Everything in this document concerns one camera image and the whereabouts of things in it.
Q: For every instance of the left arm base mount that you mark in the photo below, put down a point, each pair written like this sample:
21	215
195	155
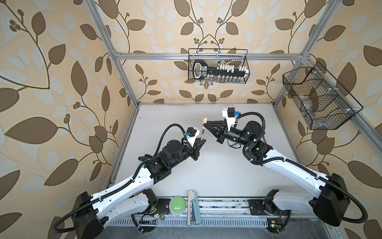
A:
162	207

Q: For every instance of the aluminium front rail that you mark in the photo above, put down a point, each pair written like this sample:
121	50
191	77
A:
213	207

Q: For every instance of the wire basket wall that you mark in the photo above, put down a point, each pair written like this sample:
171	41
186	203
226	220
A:
233	56
323	101

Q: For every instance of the black socket holder tool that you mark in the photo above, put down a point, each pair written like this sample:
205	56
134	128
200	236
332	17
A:
201	70

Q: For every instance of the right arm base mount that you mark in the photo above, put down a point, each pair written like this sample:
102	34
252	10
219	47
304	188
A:
262	207

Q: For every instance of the wire basket right wall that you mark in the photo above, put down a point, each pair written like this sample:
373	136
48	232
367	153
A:
323	101

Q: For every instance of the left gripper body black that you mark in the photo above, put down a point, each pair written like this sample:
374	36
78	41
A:
192	152

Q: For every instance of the beige pen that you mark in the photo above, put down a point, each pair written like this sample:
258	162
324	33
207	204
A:
202	135

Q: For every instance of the beige pen cap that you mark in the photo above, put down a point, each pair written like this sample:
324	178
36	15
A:
204	121

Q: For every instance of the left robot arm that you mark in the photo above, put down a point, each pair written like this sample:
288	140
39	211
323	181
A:
133	195

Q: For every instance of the wire basket back wall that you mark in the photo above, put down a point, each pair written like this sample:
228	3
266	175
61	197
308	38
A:
233	56

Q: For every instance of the beige blue handled tool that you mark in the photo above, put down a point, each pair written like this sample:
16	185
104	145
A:
193	209

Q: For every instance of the green push button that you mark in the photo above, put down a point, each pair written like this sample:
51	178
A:
177	206

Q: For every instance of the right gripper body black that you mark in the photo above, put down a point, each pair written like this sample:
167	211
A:
224	132

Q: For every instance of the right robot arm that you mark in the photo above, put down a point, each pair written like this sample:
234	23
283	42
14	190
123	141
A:
325	196

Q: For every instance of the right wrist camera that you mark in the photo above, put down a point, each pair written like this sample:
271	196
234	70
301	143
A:
230	115

